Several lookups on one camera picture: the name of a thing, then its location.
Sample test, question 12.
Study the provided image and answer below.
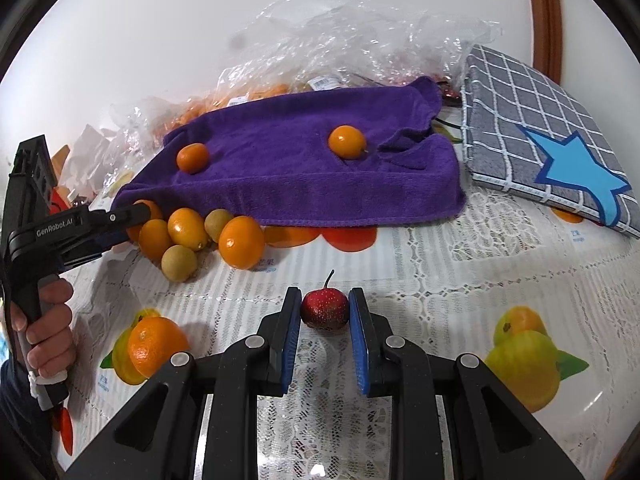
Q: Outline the person's left hand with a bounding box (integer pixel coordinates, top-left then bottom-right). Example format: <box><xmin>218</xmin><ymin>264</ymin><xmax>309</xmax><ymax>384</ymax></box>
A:
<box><xmin>10</xmin><ymin>277</ymin><xmax>77</xmax><ymax>387</ymax></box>

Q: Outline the bag of red berries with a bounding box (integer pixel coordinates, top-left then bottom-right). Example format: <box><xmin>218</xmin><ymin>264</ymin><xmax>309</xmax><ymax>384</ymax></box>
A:
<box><xmin>430</xmin><ymin>74</ymin><xmax>466</xmax><ymax>108</ymax></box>

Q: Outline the plastic bag of kumquats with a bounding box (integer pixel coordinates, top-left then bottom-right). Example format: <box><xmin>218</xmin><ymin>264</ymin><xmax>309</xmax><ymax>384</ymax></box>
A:
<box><xmin>110</xmin><ymin>79</ymin><xmax>301</xmax><ymax>148</ymax></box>

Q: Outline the brown wooden frame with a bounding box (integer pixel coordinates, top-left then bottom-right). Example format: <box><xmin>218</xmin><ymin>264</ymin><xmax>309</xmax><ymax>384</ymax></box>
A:
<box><xmin>521</xmin><ymin>0</ymin><xmax>564</xmax><ymax>83</ymax></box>

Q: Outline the tan longan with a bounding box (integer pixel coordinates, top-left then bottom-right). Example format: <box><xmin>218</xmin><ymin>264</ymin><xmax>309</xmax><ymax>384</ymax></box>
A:
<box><xmin>161</xmin><ymin>245</ymin><xmax>199</xmax><ymax>283</ymax></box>
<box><xmin>204</xmin><ymin>209</ymin><xmax>234</xmax><ymax>243</ymax></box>

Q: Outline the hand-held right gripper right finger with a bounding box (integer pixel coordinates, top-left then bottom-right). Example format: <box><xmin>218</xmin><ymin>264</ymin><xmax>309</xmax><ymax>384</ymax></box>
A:
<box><xmin>348</xmin><ymin>288</ymin><xmax>584</xmax><ymax>480</ymax></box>

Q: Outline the grey checked cushion blue star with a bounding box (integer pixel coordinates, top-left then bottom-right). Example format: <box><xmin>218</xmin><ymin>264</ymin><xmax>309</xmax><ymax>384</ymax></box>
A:
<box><xmin>460</xmin><ymin>44</ymin><xmax>640</xmax><ymax>239</ymax></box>

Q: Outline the red hawthorn berry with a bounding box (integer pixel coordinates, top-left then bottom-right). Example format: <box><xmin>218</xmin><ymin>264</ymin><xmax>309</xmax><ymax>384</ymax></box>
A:
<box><xmin>300</xmin><ymin>270</ymin><xmax>349</xmax><ymax>331</ymax></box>

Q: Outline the fruit print lace tablecloth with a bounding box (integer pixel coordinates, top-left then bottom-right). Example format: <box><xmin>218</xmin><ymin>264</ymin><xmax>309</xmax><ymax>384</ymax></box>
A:
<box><xmin>50</xmin><ymin>180</ymin><xmax>640</xmax><ymax>480</ymax></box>

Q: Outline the white crumpled paper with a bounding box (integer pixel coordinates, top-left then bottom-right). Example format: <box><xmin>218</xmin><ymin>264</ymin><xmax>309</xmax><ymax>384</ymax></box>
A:
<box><xmin>64</xmin><ymin>124</ymin><xmax>122</xmax><ymax>196</ymax></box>

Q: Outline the person's left forearm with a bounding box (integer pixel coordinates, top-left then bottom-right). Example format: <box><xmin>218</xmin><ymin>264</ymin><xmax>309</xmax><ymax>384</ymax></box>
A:
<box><xmin>0</xmin><ymin>360</ymin><xmax>58</xmax><ymax>480</ymax></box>

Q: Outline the purple towel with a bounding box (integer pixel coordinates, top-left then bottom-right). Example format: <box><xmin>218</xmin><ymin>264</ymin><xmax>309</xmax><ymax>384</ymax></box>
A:
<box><xmin>110</xmin><ymin>76</ymin><xmax>468</xmax><ymax>227</ymax></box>

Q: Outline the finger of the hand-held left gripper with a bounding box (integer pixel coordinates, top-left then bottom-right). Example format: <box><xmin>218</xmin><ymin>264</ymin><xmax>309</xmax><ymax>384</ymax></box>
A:
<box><xmin>79</xmin><ymin>203</ymin><xmax>153</xmax><ymax>237</ymax></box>
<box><xmin>59</xmin><ymin>231</ymin><xmax>132</xmax><ymax>274</ymax></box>

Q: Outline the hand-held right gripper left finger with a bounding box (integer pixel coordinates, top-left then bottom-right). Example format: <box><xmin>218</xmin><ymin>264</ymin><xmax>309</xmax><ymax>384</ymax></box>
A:
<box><xmin>65</xmin><ymin>287</ymin><xmax>303</xmax><ymax>480</ymax></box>

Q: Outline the large orange kumquat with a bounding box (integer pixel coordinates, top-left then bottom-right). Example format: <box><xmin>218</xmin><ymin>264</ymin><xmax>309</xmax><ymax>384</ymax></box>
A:
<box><xmin>218</xmin><ymin>215</ymin><xmax>265</xmax><ymax>270</ymax></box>

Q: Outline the clear crumpled plastic bag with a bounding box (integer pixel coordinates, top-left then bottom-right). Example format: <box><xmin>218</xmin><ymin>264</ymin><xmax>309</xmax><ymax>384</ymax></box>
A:
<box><xmin>220</xmin><ymin>0</ymin><xmax>501</xmax><ymax>98</ymax></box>

